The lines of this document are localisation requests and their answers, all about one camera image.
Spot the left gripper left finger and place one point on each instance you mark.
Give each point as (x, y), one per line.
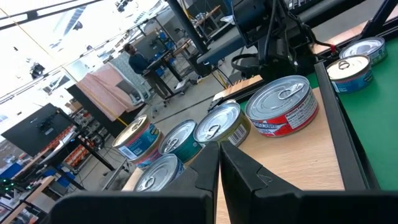
(155, 208)

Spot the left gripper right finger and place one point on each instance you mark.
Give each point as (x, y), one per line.
(280, 208)

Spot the white blue-label can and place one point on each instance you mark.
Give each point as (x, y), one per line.
(158, 174)

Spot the teal can silver lid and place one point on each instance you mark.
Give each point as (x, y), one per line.
(177, 140)

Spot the silver-lid seafood can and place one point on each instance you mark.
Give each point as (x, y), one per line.
(363, 46)
(217, 124)

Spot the red white-label can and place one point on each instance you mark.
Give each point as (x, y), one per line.
(280, 99)

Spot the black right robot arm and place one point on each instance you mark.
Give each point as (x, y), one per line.
(280, 46)

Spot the black panel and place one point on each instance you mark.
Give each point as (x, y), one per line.
(91, 107)

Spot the grey chair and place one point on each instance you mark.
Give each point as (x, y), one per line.
(130, 90)

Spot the wooden background table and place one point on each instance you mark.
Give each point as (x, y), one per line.
(28, 199)

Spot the green table mat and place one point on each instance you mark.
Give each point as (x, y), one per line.
(379, 124)

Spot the pink curtain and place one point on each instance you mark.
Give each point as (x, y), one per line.
(102, 87)

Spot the black monitor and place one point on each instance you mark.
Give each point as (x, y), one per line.
(34, 130)

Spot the person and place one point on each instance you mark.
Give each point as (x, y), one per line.
(138, 63)

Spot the black standing desk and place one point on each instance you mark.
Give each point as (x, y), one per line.
(161, 62)

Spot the grey curtain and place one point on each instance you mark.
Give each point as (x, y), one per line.
(124, 65)

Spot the background robot green lights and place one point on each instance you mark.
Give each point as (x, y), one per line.
(7, 183)

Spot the grey desk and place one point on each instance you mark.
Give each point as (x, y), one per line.
(220, 46)

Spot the black desk beam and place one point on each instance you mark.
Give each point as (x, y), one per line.
(326, 11)

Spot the ceiling light strip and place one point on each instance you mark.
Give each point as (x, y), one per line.
(31, 14)

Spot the wooden shelf black metal frame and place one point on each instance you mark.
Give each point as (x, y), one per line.
(295, 155)

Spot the ceiling-mounted camera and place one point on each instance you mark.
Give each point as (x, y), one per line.
(77, 25)
(37, 71)

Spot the black diagonal frame strut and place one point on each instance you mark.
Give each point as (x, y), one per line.
(377, 18)

